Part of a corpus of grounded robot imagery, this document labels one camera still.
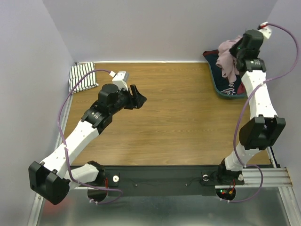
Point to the pink tank top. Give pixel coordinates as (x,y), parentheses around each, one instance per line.
(226,61)

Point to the left aluminium frame rail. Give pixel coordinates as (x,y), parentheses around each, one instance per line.
(61,124)

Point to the front aluminium frame rail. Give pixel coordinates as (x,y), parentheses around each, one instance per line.
(267,177)

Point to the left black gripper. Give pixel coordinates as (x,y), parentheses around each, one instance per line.
(136,101)

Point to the teal plastic basket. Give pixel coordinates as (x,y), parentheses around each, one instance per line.
(221,91)

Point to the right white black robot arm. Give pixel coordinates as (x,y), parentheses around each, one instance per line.
(264,126)

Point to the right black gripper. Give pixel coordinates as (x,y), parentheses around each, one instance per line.
(238,52)

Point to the black white striped tank top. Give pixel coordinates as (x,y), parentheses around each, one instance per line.
(81,78)

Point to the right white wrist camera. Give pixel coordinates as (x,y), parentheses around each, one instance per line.
(265,30)

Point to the red garment in basket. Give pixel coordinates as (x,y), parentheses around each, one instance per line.
(241,89)

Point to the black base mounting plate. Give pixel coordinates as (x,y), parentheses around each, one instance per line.
(167,180)

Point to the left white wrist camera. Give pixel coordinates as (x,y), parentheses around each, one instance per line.
(120,79)

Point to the dark navy maroon garment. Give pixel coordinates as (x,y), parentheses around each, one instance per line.
(225,80)

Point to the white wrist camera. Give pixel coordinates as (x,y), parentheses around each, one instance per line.
(120,79)
(265,30)

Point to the right aluminium frame rail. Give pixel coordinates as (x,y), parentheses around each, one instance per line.
(282,206)

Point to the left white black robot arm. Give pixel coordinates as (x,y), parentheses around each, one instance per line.
(53,178)

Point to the aluminium frame rail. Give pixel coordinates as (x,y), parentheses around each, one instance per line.
(267,177)
(282,206)
(61,124)

